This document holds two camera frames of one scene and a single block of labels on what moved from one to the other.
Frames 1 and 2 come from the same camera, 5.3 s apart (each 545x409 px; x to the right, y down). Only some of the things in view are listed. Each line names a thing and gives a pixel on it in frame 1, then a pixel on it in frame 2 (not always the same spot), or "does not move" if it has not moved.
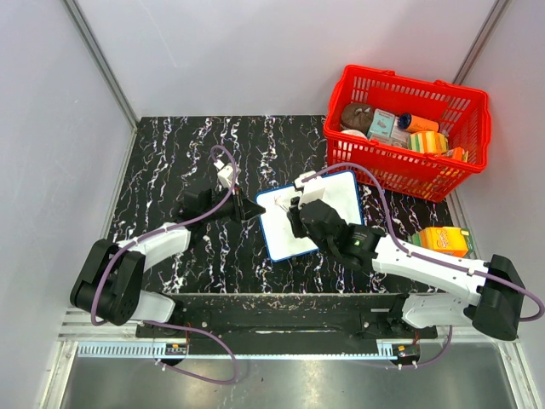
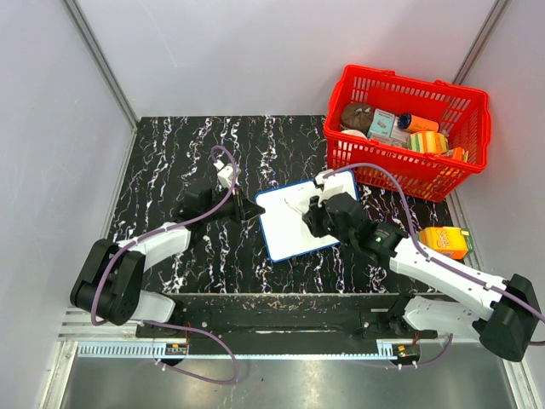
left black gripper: [243, 209] does not move
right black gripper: [294, 218] to [312, 218]
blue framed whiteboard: [279, 237] does not move
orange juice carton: [455, 240] does not move
